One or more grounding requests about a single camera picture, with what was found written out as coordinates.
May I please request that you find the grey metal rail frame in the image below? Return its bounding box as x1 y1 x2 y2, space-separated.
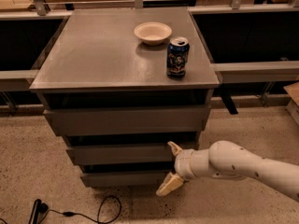
1 0 298 111

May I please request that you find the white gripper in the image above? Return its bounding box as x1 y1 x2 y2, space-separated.
156 141 195 197

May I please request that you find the blue soda can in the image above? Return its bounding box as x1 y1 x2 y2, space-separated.
166 36 190 78

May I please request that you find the white paper bowl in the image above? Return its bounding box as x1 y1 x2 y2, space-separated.
134 22 172 46

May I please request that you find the black power adapter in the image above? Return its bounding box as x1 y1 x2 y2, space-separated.
28 199 49 224

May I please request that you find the grey drawer cabinet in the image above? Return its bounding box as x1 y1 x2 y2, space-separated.
30 7 219 174

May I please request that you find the grey bottom drawer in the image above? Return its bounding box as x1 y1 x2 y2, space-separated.
80 169 169 188

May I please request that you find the grey drawer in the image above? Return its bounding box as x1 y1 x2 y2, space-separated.
80 169 169 188
66 143 174 165
44 105 210 136

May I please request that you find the black power cable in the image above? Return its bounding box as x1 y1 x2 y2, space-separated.
43 195 122 224

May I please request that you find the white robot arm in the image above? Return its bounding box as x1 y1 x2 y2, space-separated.
156 141 299 202

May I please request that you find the grey top drawer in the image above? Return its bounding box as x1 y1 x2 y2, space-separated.
44 105 210 136

